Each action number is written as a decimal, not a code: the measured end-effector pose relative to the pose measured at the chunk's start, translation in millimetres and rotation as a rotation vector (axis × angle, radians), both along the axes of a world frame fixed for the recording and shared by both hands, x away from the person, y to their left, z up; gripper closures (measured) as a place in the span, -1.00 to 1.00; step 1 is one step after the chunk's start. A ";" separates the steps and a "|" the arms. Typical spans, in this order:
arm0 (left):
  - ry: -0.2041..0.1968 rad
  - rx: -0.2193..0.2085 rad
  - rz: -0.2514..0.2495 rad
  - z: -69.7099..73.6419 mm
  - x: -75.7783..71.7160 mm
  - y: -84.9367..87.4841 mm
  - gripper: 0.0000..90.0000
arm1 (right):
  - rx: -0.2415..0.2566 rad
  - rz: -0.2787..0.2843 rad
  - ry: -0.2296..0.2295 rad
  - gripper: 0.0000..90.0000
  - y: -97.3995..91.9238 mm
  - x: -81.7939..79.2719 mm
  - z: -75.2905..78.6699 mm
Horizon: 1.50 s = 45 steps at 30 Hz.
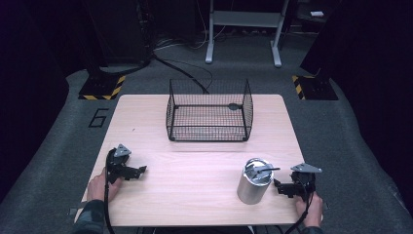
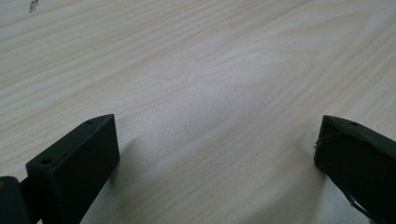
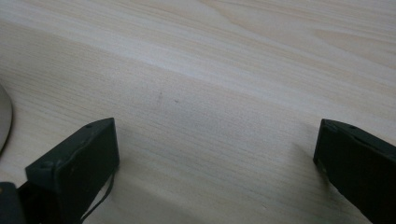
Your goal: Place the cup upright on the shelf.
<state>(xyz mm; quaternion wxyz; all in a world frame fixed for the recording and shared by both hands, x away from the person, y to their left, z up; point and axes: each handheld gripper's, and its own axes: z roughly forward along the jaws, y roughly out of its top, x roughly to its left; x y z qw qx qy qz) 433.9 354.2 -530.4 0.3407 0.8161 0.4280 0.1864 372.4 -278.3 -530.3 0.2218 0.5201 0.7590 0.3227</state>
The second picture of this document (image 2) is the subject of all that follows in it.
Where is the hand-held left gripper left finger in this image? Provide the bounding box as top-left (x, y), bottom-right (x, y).
top-left (25, 113), bottom-right (120, 224)

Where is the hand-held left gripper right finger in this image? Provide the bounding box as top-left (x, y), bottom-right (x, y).
top-left (313, 115), bottom-right (396, 224)

